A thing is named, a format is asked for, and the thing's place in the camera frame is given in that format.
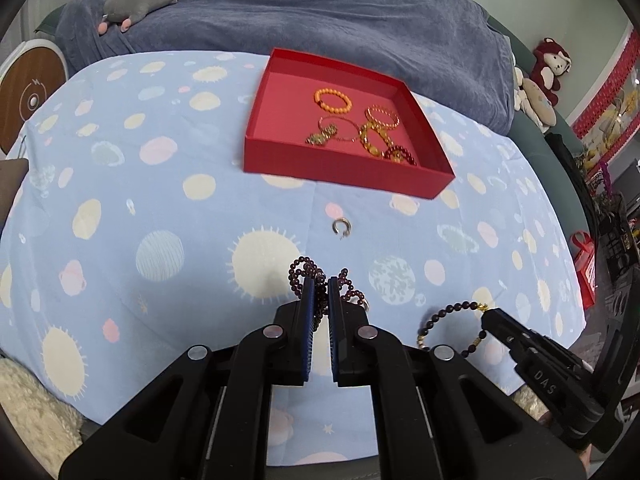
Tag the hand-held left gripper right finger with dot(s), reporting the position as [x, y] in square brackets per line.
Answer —
[335, 330]

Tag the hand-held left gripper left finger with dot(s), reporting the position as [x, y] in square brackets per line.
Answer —
[307, 330]

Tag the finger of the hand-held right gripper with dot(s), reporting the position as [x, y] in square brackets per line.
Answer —
[515, 325]
[500, 342]

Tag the purple bead strand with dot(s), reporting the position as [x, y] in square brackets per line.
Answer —
[300, 260]

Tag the red cardboard box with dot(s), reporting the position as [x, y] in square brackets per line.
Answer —
[325, 160]

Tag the thin gold bangle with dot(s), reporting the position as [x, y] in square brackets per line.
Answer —
[340, 139]

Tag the red bag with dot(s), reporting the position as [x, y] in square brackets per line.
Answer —
[585, 270]

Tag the green sofa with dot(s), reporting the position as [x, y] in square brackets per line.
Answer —
[540, 160]

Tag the light blue printed blanket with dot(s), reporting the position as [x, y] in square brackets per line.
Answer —
[175, 185]

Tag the beige plush toy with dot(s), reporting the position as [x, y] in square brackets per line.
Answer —
[537, 102]

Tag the red monkey plush toy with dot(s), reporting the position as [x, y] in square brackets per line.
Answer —
[545, 55]

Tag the white fluffy cushion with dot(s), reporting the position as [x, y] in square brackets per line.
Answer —
[30, 410]

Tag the dark blue blanket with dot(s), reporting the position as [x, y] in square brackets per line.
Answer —
[300, 5]

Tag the brown board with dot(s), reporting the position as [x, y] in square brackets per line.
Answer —
[12, 185]

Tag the round wooden stool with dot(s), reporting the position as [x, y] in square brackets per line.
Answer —
[25, 100]

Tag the red wall garland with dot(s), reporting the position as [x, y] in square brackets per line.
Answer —
[605, 95]

